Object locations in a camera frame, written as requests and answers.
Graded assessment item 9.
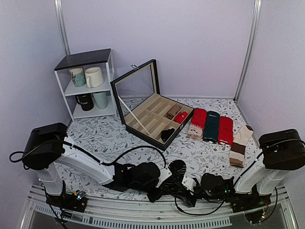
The aluminium front rail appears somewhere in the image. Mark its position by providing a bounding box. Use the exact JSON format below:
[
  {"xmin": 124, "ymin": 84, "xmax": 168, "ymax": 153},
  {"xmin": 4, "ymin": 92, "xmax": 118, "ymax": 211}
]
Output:
[{"xmin": 20, "ymin": 188, "xmax": 298, "ymax": 229}]

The aluminium corner post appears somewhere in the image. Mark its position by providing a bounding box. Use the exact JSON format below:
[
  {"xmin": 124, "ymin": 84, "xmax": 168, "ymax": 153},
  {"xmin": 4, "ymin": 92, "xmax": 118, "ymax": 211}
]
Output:
[
  {"xmin": 54, "ymin": 0, "xmax": 71, "ymax": 55},
  {"xmin": 234, "ymin": 0, "xmax": 262, "ymax": 103}
]

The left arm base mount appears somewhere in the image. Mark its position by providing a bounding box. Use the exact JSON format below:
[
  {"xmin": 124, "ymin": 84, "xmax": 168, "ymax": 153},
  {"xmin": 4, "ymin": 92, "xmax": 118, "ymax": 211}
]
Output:
[{"xmin": 46, "ymin": 181, "xmax": 88, "ymax": 213}]

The rolled tan sock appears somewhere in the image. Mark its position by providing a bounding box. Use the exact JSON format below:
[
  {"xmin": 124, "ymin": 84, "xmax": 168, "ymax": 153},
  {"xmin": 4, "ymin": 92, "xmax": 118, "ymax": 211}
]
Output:
[{"xmin": 166, "ymin": 105, "xmax": 181, "ymax": 119}]

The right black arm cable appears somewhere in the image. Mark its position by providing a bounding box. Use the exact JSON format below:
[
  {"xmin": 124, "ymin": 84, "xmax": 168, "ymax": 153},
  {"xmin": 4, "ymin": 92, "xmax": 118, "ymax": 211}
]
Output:
[{"xmin": 173, "ymin": 138, "xmax": 305, "ymax": 215}]

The right aluminium corner post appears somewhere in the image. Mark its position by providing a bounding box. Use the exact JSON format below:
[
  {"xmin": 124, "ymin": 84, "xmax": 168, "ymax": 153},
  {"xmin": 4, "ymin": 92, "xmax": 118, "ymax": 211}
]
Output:
[{"xmin": 234, "ymin": 0, "xmax": 262, "ymax": 103}]

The rolled red sock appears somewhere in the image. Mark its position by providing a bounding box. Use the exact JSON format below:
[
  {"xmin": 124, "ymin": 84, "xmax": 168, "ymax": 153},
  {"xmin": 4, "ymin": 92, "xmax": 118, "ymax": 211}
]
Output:
[{"xmin": 174, "ymin": 111, "xmax": 188, "ymax": 124}]

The white ceramic mug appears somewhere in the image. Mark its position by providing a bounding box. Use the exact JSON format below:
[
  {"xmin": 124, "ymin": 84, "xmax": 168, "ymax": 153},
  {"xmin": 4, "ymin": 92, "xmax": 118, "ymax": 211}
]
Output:
[{"xmin": 85, "ymin": 67, "xmax": 104, "ymax": 88}]

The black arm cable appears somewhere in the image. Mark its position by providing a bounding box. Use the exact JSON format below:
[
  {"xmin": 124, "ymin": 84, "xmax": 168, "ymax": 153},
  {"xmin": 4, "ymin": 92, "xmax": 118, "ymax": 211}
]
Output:
[
  {"xmin": 173, "ymin": 138, "xmax": 305, "ymax": 215},
  {"xmin": 9, "ymin": 139, "xmax": 167, "ymax": 171}
]

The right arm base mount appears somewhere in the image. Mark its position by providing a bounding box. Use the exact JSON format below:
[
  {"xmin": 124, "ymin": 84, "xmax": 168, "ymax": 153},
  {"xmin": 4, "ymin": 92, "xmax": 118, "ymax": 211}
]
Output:
[{"xmin": 227, "ymin": 185, "xmax": 278, "ymax": 225}]

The cream brown striped sock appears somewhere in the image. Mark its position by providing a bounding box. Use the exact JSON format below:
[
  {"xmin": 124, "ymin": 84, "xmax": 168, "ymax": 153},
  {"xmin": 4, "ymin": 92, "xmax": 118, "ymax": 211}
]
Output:
[{"xmin": 229, "ymin": 125, "xmax": 254, "ymax": 167}]

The patterned teal white mug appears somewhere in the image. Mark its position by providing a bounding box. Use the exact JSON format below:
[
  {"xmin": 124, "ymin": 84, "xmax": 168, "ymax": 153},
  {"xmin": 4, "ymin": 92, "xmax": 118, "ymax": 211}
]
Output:
[{"xmin": 69, "ymin": 67, "xmax": 86, "ymax": 87}]

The black white striped sock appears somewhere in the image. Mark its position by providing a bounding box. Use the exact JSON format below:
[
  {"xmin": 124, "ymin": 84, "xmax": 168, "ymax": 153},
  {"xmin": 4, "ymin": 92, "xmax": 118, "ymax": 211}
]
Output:
[{"xmin": 161, "ymin": 160, "xmax": 186, "ymax": 195}]

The black mug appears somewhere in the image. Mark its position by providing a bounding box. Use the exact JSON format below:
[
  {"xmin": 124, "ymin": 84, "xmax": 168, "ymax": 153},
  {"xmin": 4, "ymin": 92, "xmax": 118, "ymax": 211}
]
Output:
[{"xmin": 75, "ymin": 94, "xmax": 94, "ymax": 111}]

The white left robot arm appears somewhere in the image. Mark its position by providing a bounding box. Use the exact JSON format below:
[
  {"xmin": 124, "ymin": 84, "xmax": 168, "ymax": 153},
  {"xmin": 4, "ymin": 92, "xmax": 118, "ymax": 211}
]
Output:
[{"xmin": 21, "ymin": 123, "xmax": 167, "ymax": 207}]

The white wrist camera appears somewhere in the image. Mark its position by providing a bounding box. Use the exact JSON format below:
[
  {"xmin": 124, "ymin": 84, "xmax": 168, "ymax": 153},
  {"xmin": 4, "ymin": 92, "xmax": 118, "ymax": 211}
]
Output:
[
  {"xmin": 156, "ymin": 167, "xmax": 172, "ymax": 187},
  {"xmin": 182, "ymin": 175, "xmax": 196, "ymax": 192}
]

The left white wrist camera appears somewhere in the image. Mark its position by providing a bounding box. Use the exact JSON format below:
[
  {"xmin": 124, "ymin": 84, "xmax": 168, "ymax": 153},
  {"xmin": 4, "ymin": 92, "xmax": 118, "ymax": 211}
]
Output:
[{"xmin": 156, "ymin": 167, "xmax": 172, "ymax": 187}]

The black compartment storage box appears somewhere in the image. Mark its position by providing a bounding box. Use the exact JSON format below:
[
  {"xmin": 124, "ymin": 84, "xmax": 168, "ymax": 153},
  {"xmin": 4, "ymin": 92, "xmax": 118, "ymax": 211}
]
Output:
[{"xmin": 111, "ymin": 59, "xmax": 194, "ymax": 151}]

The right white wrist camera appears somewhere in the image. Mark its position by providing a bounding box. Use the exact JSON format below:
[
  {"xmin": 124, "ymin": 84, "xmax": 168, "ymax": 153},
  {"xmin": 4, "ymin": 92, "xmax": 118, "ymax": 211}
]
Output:
[{"xmin": 182, "ymin": 175, "xmax": 196, "ymax": 192}]

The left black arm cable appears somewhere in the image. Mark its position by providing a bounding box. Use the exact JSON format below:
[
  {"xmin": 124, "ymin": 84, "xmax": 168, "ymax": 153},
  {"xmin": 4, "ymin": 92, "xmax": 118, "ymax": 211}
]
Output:
[{"xmin": 9, "ymin": 139, "xmax": 167, "ymax": 171}]

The left aluminium corner post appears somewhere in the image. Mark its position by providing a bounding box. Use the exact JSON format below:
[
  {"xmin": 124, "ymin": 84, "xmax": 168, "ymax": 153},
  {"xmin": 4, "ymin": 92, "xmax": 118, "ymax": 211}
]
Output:
[{"xmin": 54, "ymin": 0, "xmax": 71, "ymax": 55}]

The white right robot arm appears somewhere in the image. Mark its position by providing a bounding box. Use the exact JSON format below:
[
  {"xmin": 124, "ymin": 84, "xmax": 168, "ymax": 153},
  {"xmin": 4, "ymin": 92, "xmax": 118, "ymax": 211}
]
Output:
[{"xmin": 178, "ymin": 129, "xmax": 305, "ymax": 212}]

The dark green sock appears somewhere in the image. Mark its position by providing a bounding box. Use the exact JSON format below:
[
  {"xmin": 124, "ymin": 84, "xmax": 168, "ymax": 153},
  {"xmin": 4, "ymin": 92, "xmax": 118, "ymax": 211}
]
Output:
[{"xmin": 203, "ymin": 111, "xmax": 220, "ymax": 143}]

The red white sock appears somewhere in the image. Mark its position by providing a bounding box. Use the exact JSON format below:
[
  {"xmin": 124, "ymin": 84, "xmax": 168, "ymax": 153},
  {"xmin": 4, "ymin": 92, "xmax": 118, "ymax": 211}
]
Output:
[{"xmin": 218, "ymin": 116, "xmax": 233, "ymax": 146}]

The white shelf black top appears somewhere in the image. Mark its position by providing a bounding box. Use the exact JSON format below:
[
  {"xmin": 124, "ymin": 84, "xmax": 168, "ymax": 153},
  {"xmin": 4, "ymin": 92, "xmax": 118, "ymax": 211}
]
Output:
[{"xmin": 54, "ymin": 48, "xmax": 117, "ymax": 122}]

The floral white table mat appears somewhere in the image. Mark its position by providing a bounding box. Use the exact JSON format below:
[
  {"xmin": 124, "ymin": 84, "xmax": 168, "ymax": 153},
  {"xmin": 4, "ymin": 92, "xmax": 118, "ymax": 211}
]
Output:
[{"xmin": 52, "ymin": 98, "xmax": 264, "ymax": 201}]

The rolled black sock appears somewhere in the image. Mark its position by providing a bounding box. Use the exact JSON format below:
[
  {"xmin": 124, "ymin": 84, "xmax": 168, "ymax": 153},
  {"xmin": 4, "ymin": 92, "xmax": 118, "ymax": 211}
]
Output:
[{"xmin": 161, "ymin": 128, "xmax": 175, "ymax": 143}]

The red beige patterned sock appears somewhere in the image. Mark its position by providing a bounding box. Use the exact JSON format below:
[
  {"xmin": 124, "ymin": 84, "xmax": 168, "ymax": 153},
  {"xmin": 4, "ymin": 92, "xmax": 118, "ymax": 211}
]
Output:
[{"xmin": 187, "ymin": 108, "xmax": 207, "ymax": 141}]

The mint green tumbler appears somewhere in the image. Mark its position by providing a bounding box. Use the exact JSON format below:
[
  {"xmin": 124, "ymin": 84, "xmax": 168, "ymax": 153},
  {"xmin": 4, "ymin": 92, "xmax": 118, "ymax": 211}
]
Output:
[{"xmin": 93, "ymin": 92, "xmax": 108, "ymax": 109}]

